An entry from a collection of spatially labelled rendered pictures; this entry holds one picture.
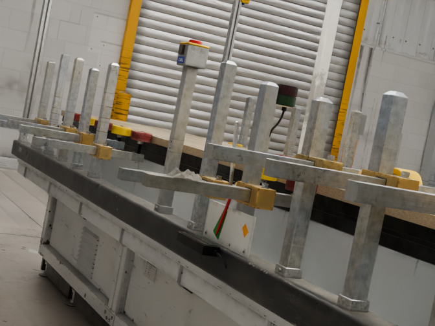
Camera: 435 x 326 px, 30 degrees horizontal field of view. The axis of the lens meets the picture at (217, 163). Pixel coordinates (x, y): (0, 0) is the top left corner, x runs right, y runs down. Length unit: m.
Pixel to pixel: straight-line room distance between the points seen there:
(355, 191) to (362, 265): 0.41
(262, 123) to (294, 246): 0.36
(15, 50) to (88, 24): 0.91
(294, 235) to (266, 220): 0.54
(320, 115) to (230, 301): 0.56
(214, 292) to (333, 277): 0.33
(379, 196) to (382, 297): 0.68
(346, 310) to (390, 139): 0.34
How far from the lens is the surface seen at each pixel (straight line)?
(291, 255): 1.79
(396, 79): 11.91
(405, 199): 1.24
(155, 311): 3.06
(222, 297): 2.10
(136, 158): 3.16
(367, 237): 1.58
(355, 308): 1.60
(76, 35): 9.79
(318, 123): 1.78
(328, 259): 2.05
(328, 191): 2.06
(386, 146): 1.57
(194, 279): 2.26
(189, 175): 1.88
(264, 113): 1.99
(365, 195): 1.20
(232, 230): 2.02
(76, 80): 3.63
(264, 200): 1.94
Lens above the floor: 1.01
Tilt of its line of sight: 3 degrees down
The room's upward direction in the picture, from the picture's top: 11 degrees clockwise
